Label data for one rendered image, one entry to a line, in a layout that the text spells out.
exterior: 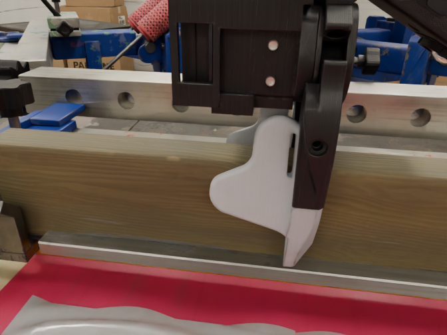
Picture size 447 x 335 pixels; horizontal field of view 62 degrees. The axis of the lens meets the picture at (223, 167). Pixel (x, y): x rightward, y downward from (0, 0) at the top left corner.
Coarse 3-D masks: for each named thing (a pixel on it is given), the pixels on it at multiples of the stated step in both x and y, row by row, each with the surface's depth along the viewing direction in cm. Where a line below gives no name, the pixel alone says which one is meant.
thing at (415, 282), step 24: (48, 240) 25; (72, 240) 25; (96, 240) 25; (120, 240) 25; (144, 264) 24; (168, 264) 24; (192, 264) 24; (216, 264) 24; (240, 264) 23; (264, 264) 23; (312, 264) 23; (336, 264) 23; (360, 264) 23; (360, 288) 23; (384, 288) 22; (408, 288) 22; (432, 288) 22
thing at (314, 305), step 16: (304, 288) 27; (320, 288) 27; (336, 288) 27; (304, 304) 26; (320, 304) 26; (336, 304) 26; (352, 304) 26; (368, 304) 26; (384, 304) 26; (400, 304) 26; (416, 304) 26; (432, 304) 26; (304, 320) 24; (320, 320) 24; (336, 320) 24; (352, 320) 24; (368, 320) 24; (384, 320) 24; (400, 320) 25; (416, 320) 25; (432, 320) 25
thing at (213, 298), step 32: (32, 288) 27; (64, 288) 27; (96, 288) 27; (128, 288) 27; (160, 288) 27; (192, 288) 27; (224, 288) 27; (256, 288) 27; (288, 288) 27; (0, 320) 24; (192, 320) 24; (224, 320) 24; (256, 320) 24; (288, 320) 24
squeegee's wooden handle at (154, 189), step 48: (0, 144) 24; (48, 144) 23; (96, 144) 23; (144, 144) 23; (192, 144) 23; (240, 144) 24; (0, 192) 25; (48, 192) 25; (96, 192) 24; (144, 192) 23; (192, 192) 23; (336, 192) 21; (384, 192) 21; (432, 192) 21; (144, 240) 25; (192, 240) 25; (240, 240) 24; (336, 240) 23; (384, 240) 22; (432, 240) 22
